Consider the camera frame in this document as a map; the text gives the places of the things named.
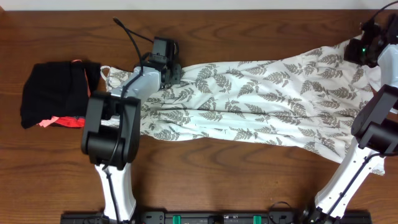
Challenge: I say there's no white fern print garment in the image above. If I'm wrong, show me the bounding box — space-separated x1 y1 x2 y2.
99 34 386 175

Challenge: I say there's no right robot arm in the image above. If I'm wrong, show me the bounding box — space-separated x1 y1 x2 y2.
299 13 397 223

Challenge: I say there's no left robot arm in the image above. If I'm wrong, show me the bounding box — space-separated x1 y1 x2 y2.
81 37 182 223

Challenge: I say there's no folded black and coral garment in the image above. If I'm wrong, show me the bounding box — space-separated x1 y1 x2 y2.
20 60 101 129

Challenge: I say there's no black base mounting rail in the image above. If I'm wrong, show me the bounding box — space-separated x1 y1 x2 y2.
60 200 373 224

